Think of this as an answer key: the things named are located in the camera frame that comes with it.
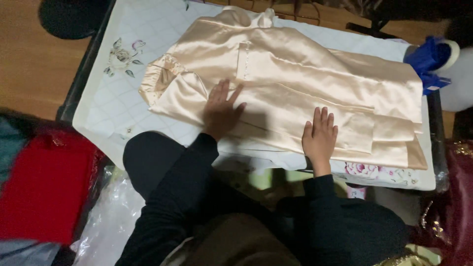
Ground person's right hand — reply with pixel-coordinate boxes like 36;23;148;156
302;107;339;164

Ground red folded cloth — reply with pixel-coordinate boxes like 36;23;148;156
0;129;106;246

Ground blue plastic object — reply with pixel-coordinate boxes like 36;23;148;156
403;35;452;96

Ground person's left hand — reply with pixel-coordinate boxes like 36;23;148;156
202;79;247;141

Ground teal cloth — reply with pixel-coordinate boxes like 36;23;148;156
0;116;29;183

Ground dark round object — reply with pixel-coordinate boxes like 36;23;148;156
38;0;111;40

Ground maroon gold embroidered cloth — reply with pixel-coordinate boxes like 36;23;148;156
410;138;473;266

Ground clear plastic bag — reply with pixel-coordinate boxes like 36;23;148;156
70;166;146;266

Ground cream satin garment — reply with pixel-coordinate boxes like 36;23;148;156
138;6;428;171

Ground white rounded object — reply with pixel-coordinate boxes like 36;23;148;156
432;39;473;113

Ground white floral quilted cloth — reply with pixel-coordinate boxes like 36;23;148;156
72;0;437;191

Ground black table frame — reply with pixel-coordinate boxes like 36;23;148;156
55;0;449;193

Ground brown cloth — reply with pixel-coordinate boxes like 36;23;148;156
185;212;302;266

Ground black metal stand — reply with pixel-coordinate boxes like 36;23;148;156
345;9;401;40

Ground person's black clad leg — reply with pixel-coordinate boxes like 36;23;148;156
123;131;187;202

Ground grey cloth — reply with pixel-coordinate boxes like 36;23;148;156
0;238;61;266

